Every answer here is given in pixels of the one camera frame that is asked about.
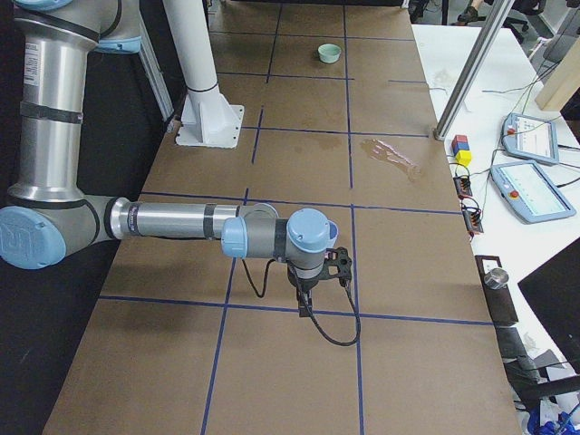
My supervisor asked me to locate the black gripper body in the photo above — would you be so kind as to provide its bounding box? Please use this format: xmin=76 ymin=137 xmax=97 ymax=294
xmin=287 ymin=266 xmax=319 ymax=295

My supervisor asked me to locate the mint green bowl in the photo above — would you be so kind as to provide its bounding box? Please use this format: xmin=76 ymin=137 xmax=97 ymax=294
xmin=317 ymin=43 xmax=342 ymax=64

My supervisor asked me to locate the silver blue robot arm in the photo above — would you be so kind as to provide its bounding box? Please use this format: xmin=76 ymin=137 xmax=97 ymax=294
xmin=1 ymin=1 xmax=348 ymax=317

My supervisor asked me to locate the black electronics board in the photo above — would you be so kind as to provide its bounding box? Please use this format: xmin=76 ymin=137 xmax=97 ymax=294
xmin=461 ymin=204 xmax=484 ymax=236
xmin=453 ymin=176 xmax=473 ymax=199

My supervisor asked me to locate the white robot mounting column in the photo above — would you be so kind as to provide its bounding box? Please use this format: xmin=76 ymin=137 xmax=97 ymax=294
xmin=163 ymin=0 xmax=245 ymax=149

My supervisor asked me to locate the yellow block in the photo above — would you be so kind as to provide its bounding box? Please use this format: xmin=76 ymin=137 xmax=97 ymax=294
xmin=454 ymin=150 xmax=472 ymax=167

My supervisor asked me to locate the red blue block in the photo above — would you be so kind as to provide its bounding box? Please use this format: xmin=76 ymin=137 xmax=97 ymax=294
xmin=451 ymin=134 xmax=470 ymax=155

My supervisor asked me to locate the near teach pendant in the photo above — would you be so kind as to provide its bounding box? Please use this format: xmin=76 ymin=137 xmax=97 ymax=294
xmin=490 ymin=160 xmax=576 ymax=224

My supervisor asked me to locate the teach pendant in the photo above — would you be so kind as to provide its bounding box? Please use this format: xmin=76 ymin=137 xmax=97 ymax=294
xmin=490 ymin=160 xmax=576 ymax=224
xmin=501 ymin=113 xmax=559 ymax=165

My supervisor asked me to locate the black monitor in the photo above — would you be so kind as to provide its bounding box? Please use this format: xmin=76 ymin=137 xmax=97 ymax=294
xmin=518 ymin=240 xmax=579 ymax=372

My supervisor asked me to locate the far teach pendant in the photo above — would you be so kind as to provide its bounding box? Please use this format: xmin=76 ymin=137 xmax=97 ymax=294
xmin=501 ymin=113 xmax=559 ymax=165

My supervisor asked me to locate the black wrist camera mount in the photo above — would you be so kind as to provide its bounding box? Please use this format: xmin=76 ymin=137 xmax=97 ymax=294
xmin=319 ymin=246 xmax=353 ymax=288

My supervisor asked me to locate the aluminium frame post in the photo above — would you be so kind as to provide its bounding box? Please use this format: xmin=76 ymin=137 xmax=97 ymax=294
xmin=433 ymin=0 xmax=515 ymax=140

